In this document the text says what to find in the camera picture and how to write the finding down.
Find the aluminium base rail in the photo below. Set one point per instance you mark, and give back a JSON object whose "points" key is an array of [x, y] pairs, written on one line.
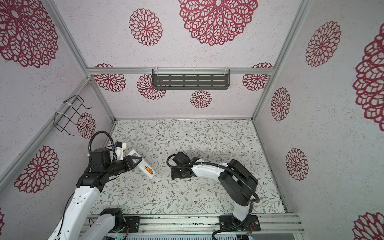
{"points": [[205, 224]]}

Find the orange battery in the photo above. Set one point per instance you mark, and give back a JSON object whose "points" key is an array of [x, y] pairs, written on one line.
{"points": [[149, 170]]}

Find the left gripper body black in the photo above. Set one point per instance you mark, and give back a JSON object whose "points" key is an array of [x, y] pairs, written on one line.
{"points": [[125, 165]]}

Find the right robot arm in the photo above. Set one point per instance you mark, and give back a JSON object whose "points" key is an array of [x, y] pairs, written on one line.
{"points": [[235, 178]]}

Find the white remote control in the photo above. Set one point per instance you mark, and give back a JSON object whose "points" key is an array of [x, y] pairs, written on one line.
{"points": [[142, 165]]}

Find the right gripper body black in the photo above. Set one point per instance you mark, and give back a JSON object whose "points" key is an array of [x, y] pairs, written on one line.
{"points": [[177, 173]]}

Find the dark grey wall shelf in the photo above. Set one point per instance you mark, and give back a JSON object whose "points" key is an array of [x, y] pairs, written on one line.
{"points": [[191, 80]]}

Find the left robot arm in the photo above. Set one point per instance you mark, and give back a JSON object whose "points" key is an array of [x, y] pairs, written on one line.
{"points": [[88, 189]]}

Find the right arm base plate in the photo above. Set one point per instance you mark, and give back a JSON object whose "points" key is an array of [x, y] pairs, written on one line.
{"points": [[230, 224]]}

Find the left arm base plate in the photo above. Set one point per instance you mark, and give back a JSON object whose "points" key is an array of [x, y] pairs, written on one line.
{"points": [[129, 224]]}

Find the black wire wall rack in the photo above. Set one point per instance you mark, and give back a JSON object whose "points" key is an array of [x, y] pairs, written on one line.
{"points": [[64, 117]]}

